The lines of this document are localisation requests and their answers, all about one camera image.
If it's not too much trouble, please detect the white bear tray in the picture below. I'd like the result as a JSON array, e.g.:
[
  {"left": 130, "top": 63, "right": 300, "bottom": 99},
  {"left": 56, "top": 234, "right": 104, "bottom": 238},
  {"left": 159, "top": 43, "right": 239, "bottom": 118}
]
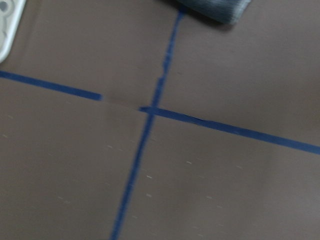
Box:
[{"left": 0, "top": 0, "right": 26, "bottom": 63}]

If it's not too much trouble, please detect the grey folded cloth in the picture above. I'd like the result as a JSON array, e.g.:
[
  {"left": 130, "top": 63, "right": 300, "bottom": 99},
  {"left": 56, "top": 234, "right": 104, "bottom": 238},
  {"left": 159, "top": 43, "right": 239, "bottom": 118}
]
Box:
[{"left": 159, "top": 0, "right": 251, "bottom": 25}]

